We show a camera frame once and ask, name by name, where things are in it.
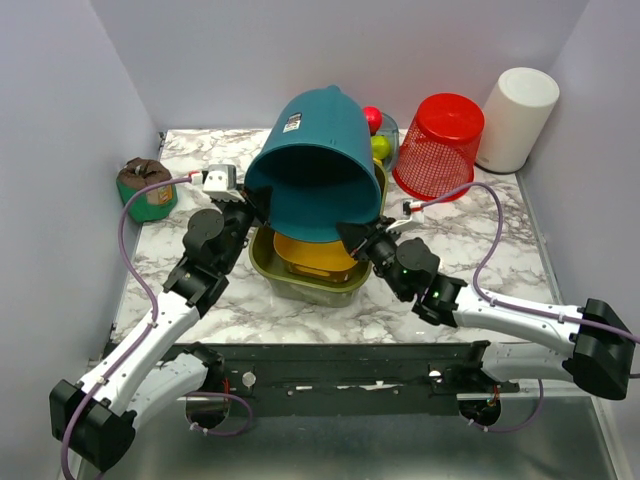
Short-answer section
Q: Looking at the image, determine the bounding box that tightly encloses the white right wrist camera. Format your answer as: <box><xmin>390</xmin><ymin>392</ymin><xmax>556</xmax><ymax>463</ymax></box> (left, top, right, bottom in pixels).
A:
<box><xmin>386</xmin><ymin>200</ymin><xmax>425</xmax><ymax>235</ymax></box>

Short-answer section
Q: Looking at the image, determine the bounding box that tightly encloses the green pot with brown top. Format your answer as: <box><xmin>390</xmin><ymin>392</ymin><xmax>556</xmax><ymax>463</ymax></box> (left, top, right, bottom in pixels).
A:
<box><xmin>115</xmin><ymin>157</ymin><xmax>179</xmax><ymax>224</ymax></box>

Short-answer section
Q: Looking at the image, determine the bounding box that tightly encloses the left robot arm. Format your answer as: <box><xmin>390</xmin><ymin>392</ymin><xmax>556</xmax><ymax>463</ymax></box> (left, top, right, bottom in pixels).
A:
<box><xmin>49</xmin><ymin>187</ymin><xmax>273</xmax><ymax>479</ymax></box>

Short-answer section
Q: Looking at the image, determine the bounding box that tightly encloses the teal plastic bucket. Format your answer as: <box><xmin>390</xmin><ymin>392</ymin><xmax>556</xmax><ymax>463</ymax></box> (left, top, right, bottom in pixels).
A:
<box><xmin>244</xmin><ymin>85</ymin><xmax>382</xmax><ymax>243</ymax></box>

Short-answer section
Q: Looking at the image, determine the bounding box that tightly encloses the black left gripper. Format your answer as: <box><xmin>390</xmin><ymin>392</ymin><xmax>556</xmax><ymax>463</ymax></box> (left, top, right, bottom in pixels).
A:
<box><xmin>215</xmin><ymin>184</ymin><xmax>276</xmax><ymax>273</ymax></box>

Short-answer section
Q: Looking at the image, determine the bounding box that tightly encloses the red mesh basket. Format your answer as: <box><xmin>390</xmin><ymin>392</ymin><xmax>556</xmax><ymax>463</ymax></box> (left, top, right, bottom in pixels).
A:
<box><xmin>392</xmin><ymin>92</ymin><xmax>485</xmax><ymax>201</ymax></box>

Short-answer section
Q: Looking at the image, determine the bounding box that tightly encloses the white cylindrical container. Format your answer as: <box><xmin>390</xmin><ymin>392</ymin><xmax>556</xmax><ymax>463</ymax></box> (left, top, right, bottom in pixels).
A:
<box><xmin>476</xmin><ymin>67</ymin><xmax>560</xmax><ymax>174</ymax></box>

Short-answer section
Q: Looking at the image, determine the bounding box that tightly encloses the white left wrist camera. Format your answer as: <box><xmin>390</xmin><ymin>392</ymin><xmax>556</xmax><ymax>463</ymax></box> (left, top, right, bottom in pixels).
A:
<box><xmin>189</xmin><ymin>164</ymin><xmax>243</xmax><ymax>202</ymax></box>

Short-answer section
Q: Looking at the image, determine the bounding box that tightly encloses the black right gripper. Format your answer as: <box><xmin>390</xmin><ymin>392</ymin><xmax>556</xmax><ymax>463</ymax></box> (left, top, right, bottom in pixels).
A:
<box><xmin>335</xmin><ymin>214</ymin><xmax>409</xmax><ymax>299</ymax></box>

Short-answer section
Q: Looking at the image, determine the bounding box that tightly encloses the clear teal fruit basket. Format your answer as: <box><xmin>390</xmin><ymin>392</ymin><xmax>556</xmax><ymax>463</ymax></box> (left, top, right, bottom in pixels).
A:
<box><xmin>374</xmin><ymin>113</ymin><xmax>400</xmax><ymax>173</ymax></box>

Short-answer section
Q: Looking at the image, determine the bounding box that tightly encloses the red apple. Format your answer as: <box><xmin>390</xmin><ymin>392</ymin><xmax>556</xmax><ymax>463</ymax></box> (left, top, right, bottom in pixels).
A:
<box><xmin>363</xmin><ymin>106</ymin><xmax>383</xmax><ymax>136</ymax></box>

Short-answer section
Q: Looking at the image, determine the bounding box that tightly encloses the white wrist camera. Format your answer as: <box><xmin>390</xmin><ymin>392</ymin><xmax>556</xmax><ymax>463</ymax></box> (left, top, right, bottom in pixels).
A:
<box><xmin>386</xmin><ymin>200</ymin><xmax>425</xmax><ymax>235</ymax></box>
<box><xmin>189</xmin><ymin>164</ymin><xmax>243</xmax><ymax>202</ymax></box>

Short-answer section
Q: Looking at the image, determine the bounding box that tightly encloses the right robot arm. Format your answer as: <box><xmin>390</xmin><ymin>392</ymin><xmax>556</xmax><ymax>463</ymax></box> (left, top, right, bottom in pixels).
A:
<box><xmin>336</xmin><ymin>220</ymin><xmax>635</xmax><ymax>401</ymax></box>

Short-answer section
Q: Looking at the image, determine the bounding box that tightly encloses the yellow plastic bin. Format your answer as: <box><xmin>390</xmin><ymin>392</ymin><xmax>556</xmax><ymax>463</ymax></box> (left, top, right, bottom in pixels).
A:
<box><xmin>273</xmin><ymin>233</ymin><xmax>357</xmax><ymax>283</ymax></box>

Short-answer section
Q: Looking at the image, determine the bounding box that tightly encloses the olive green plastic tub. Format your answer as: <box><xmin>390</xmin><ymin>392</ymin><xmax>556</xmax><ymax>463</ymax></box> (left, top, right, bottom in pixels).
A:
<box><xmin>248</xmin><ymin>162</ymin><xmax>390</xmax><ymax>307</ymax></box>

